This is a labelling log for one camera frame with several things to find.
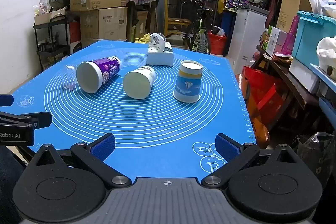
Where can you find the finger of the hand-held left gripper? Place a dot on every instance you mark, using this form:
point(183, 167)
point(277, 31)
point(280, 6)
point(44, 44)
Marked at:
point(31, 119)
point(5, 100)

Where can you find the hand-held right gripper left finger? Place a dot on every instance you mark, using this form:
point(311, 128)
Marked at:
point(103, 147)

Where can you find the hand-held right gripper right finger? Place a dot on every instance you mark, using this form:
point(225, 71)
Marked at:
point(226, 147)

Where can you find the white paper cup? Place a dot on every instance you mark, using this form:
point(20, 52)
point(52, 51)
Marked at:
point(136, 83)

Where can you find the purple paper cup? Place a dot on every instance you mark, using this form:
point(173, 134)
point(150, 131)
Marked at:
point(106, 69)

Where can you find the clear plastic cup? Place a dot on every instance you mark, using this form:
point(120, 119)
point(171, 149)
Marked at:
point(70, 77)

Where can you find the blue sailboat paper cup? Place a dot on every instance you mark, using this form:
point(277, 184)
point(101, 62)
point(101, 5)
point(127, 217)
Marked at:
point(187, 82)

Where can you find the blue silicone baking mat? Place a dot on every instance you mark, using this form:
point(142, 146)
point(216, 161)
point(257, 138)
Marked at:
point(157, 124)

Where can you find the black metal shelf rack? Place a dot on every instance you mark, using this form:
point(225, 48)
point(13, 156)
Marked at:
point(52, 40)

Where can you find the black plastic bag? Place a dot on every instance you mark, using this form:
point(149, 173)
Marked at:
point(315, 155)

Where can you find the red plastic bucket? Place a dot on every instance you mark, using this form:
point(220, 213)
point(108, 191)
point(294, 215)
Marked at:
point(216, 43)

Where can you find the white tissue box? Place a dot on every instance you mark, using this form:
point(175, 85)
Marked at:
point(160, 57)

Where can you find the white chest freezer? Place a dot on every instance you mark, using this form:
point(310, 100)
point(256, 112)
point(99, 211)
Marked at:
point(246, 35)

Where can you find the yellow plastic toy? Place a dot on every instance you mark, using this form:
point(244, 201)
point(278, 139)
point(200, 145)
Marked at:
point(141, 39)

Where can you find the colourful printed carton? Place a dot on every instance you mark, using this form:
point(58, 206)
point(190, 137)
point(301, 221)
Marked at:
point(273, 39)

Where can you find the black bicycle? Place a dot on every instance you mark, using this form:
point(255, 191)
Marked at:
point(200, 29)

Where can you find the large brown cardboard box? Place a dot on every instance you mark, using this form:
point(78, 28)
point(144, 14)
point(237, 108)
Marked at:
point(105, 23)

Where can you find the pink flat box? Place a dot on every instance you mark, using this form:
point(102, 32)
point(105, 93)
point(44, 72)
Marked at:
point(291, 35)

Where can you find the wooden chair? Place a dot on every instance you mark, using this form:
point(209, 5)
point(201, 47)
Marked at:
point(174, 22)

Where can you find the crumpled white cloth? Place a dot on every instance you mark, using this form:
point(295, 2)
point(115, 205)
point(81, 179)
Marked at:
point(326, 53)

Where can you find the teal plastic storage bin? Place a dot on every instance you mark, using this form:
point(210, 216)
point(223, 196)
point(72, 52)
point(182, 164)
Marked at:
point(311, 35)

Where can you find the dark wooden side table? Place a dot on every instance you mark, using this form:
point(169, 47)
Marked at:
point(141, 3)

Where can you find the tall brown cardboard box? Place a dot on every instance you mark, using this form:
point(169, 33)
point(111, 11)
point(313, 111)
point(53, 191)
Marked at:
point(290, 6)

